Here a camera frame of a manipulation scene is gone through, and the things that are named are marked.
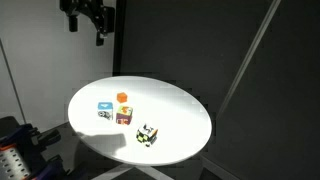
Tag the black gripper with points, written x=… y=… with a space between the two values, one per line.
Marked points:
x=96 y=15

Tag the small orange cube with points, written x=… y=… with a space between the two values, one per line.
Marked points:
x=122 y=97

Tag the blue soft number cube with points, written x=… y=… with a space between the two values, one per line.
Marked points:
x=105 y=110

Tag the blue spring clamp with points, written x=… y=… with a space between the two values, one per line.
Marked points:
x=30 y=136
x=50 y=168

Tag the white table base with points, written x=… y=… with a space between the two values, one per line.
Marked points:
x=110 y=171

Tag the perforated metal plate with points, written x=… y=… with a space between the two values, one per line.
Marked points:
x=13 y=165

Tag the grey diagonal metal strip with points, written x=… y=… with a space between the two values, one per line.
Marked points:
x=248 y=56

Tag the black vertical post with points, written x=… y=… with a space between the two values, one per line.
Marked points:
x=120 y=36

